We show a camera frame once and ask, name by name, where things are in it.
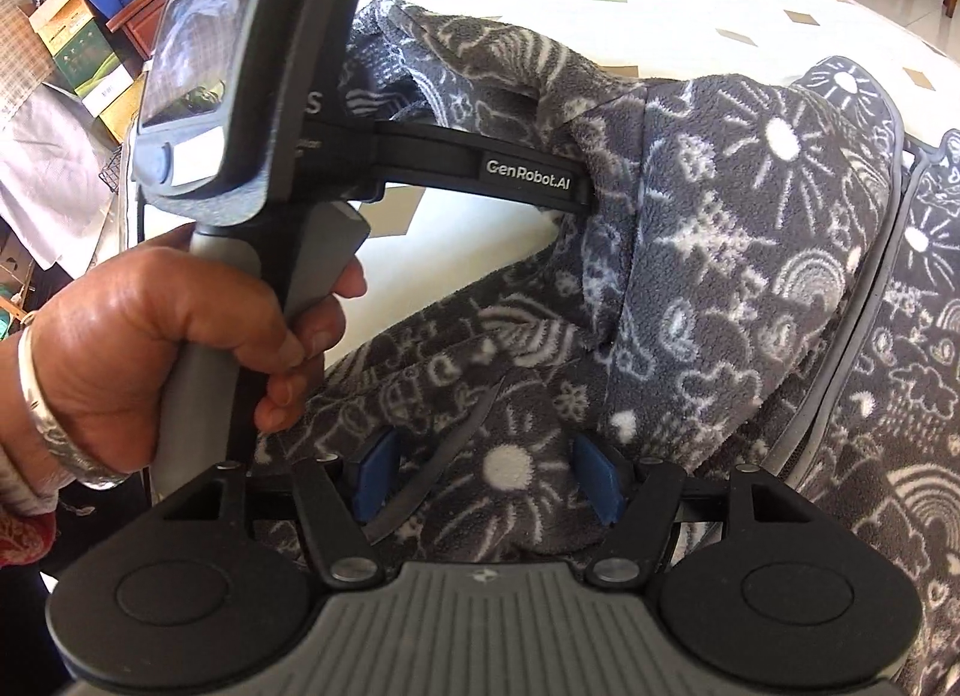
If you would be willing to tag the green box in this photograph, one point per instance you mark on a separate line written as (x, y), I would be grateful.
(90, 58)

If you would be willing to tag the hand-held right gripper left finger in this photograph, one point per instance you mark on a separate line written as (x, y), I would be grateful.
(371, 471)

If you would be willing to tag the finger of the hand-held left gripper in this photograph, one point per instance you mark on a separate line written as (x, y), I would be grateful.
(487, 167)

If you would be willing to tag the person's left forearm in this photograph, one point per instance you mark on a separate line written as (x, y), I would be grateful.
(9, 426)

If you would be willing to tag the person's left hand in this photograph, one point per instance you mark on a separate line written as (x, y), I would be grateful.
(127, 336)

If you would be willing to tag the grey doodle print fleece jacket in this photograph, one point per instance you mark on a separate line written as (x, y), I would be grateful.
(712, 253)

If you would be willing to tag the white quilted cloth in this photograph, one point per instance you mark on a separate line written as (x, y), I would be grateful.
(52, 178)

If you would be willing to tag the yellow box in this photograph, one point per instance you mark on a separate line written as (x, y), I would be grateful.
(120, 107)

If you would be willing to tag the brown cardboard box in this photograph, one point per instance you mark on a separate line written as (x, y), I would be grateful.
(60, 13)

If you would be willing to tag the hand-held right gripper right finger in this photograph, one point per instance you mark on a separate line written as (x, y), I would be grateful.
(598, 478)

